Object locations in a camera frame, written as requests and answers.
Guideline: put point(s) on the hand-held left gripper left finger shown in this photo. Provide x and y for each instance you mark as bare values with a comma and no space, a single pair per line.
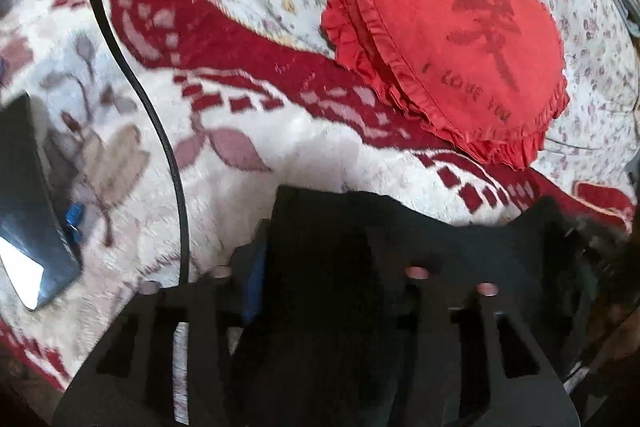
255,269

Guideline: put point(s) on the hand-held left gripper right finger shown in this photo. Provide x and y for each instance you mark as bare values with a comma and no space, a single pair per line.
424,307

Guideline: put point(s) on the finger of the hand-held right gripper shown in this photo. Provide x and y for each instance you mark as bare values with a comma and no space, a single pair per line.
75,216

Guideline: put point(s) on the black pants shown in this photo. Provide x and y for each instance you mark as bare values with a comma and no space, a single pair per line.
340,257

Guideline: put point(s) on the red and white patterned blanket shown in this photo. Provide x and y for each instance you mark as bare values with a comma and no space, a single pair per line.
300,147

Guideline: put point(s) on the brown object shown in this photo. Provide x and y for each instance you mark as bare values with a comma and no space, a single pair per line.
617,337

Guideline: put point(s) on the red heart-shaped ruffled pillow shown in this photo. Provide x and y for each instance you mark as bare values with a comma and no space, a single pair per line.
440,32

